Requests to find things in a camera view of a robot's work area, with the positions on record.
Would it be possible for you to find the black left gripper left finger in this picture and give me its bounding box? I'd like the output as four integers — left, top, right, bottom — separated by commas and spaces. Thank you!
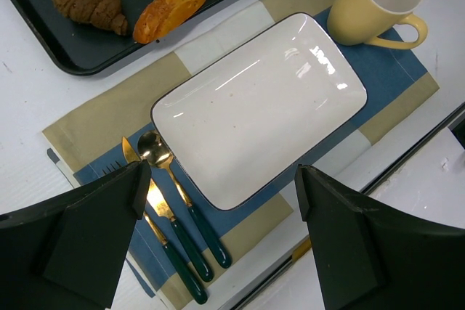
1, 161, 150, 309

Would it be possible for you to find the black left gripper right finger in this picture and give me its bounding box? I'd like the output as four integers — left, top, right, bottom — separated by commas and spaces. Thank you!
295, 165, 464, 309

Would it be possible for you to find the orange toasted bread slice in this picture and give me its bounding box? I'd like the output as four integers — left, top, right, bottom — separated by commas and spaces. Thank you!
133, 0, 206, 44

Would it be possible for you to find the beige blue patchwork placemat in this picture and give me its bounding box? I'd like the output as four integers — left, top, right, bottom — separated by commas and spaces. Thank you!
44, 0, 439, 309

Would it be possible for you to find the white rectangular plate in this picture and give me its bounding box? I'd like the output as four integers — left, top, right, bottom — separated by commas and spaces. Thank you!
151, 12, 368, 211

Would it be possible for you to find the black baking tray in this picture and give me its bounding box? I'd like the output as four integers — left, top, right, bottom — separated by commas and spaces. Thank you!
11, 0, 152, 76

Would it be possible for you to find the yellow ceramic mug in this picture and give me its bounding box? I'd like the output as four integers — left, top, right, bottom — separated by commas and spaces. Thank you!
327, 0, 428, 49

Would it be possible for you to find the gold knife green handle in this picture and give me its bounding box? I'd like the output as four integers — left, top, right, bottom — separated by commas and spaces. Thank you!
121, 136, 214, 283

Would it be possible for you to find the gold fork green handle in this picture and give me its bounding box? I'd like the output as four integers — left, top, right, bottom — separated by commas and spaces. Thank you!
102, 159, 209, 306

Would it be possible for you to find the gold spoon green handle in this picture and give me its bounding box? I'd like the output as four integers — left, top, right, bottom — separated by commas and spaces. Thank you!
137, 130, 233, 269

